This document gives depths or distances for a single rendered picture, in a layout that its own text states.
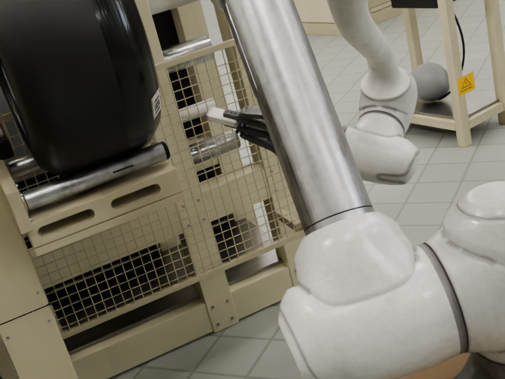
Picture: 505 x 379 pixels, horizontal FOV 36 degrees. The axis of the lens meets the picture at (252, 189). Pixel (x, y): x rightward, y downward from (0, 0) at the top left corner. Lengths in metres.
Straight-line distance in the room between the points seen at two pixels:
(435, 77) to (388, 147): 2.48
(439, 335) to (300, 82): 0.38
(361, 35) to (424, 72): 2.65
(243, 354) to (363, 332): 1.67
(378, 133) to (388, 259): 0.61
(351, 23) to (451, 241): 0.48
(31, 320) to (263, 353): 0.93
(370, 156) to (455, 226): 0.55
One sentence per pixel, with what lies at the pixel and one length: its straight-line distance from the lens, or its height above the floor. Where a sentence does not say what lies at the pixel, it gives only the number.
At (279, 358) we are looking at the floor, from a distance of 2.57.
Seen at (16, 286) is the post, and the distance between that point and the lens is 1.91.
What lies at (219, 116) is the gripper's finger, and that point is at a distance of 1.65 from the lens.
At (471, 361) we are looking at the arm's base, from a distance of 1.17.
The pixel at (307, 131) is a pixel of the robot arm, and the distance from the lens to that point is 1.06.
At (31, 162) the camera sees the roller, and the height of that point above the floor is 0.91.
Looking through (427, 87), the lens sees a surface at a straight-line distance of 4.03.
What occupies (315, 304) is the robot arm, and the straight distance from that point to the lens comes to 0.99.
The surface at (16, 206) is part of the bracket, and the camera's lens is 1.72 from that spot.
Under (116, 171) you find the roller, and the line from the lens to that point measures 1.78.
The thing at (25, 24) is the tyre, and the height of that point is 1.27.
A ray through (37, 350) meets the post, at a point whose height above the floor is 0.52.
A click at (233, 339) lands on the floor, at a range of 2.72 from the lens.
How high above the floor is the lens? 1.45
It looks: 22 degrees down
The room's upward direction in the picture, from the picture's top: 14 degrees counter-clockwise
